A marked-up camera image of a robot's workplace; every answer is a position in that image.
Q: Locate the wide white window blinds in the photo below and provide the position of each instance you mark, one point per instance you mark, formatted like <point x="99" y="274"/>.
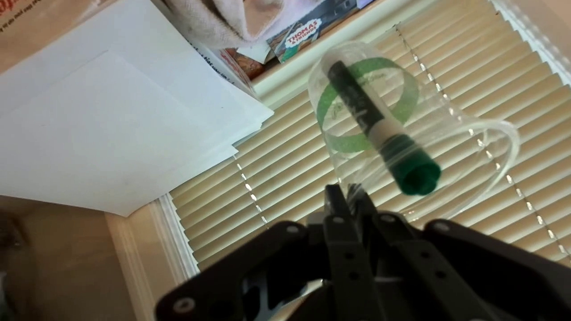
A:
<point x="475" y="72"/>

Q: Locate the white paper stack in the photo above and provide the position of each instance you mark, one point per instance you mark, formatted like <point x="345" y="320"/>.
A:
<point x="108" y="131"/>

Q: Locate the green marker pen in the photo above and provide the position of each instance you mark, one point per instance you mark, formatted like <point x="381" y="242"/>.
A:
<point x="381" y="126"/>

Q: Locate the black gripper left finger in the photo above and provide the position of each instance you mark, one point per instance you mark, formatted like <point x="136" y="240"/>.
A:
<point x="309" y="274"/>

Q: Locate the white printed game box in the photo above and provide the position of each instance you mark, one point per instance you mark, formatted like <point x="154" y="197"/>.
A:
<point x="309" y="29"/>

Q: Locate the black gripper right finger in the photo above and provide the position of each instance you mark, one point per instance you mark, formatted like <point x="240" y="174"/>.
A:
<point x="465" y="274"/>

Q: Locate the white cloth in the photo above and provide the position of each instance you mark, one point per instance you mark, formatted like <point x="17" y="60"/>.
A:
<point x="215" y="19"/>

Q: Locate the clear plastic cup green band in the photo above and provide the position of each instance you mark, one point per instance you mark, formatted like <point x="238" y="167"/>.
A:
<point x="452" y="154"/>

